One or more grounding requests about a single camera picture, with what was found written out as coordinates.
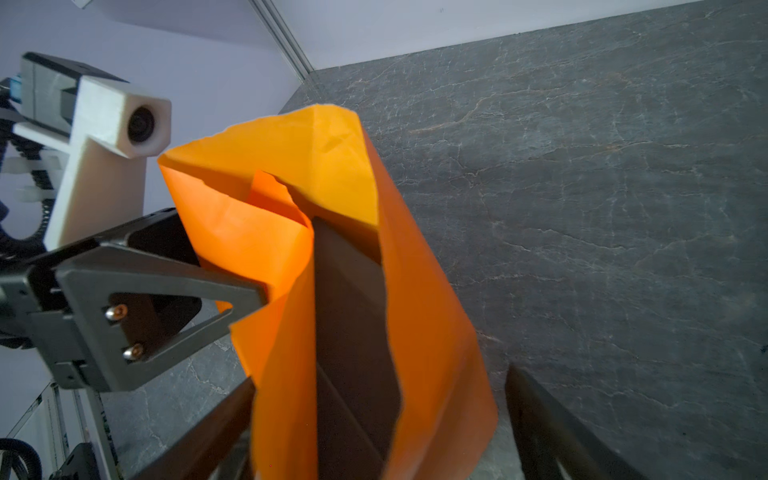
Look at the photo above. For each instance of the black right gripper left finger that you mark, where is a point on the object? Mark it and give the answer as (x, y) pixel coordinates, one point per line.
(200, 451)

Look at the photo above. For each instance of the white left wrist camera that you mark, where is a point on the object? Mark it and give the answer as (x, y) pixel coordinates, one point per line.
(96, 132)

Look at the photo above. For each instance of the blue gift box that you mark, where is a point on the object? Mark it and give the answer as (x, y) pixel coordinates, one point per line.
(358, 394)

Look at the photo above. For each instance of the orange wrapping paper sheet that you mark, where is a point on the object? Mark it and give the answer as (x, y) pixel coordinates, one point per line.
(247, 198)

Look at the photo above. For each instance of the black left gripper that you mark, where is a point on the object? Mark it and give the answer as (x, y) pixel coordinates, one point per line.
(118, 309)

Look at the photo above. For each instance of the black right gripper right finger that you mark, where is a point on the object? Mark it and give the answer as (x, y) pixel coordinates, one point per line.
(552, 443)

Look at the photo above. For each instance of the aluminium corner frame post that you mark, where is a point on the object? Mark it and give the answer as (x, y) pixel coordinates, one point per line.
(267, 11)

